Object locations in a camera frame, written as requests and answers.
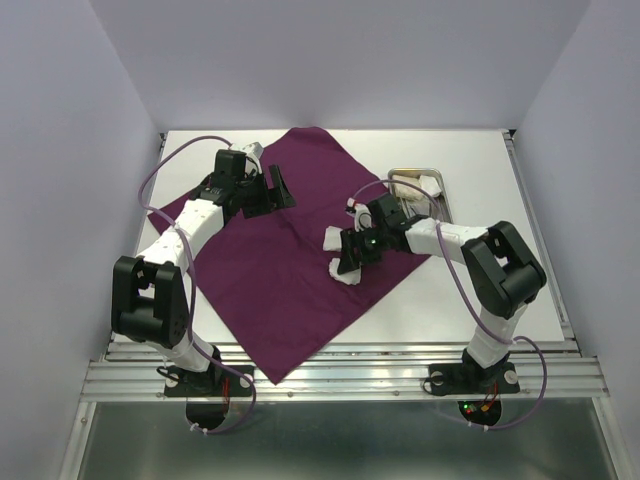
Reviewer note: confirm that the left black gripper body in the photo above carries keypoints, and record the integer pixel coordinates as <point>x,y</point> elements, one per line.
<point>254,190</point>

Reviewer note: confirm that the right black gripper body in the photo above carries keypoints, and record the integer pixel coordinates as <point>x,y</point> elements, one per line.
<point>368,243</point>

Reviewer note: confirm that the stainless steel instrument tray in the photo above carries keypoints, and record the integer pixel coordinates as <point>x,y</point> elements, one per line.
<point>427,206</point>

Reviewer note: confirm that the white gauze pad top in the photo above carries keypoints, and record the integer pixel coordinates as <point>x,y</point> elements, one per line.
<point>332,239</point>

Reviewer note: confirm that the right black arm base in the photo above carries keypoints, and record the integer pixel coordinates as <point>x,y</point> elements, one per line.
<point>467,377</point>

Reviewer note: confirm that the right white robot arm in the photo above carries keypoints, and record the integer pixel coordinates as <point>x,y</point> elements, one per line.
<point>505,275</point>

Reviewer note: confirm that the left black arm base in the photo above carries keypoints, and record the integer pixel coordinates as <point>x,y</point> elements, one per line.
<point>212,383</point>

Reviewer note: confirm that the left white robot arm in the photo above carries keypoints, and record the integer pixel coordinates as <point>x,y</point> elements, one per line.
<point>149,303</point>

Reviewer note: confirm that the purple surgical drape cloth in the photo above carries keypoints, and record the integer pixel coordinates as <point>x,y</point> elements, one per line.
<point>267,278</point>

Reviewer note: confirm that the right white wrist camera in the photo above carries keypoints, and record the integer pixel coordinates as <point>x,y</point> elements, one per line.
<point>362,217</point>

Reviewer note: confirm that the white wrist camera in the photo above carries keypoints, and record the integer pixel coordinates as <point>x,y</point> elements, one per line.
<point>253,152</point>
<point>362,217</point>

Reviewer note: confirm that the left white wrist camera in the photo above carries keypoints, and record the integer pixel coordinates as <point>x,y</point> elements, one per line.
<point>253,152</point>

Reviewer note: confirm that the aluminium frame rail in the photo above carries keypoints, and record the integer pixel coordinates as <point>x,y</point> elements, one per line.
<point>358,372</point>

